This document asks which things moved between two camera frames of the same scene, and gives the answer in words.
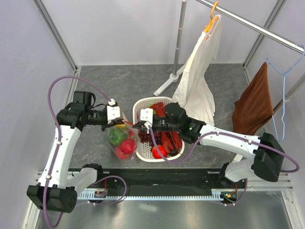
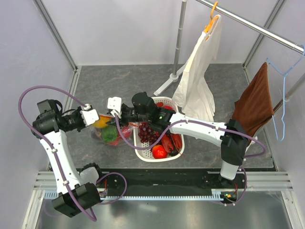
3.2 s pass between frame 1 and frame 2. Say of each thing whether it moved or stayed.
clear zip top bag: moved
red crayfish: stayed
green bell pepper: moved
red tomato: stayed
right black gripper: moved
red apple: moved
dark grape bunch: stayed
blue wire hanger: stayed
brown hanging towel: stayed
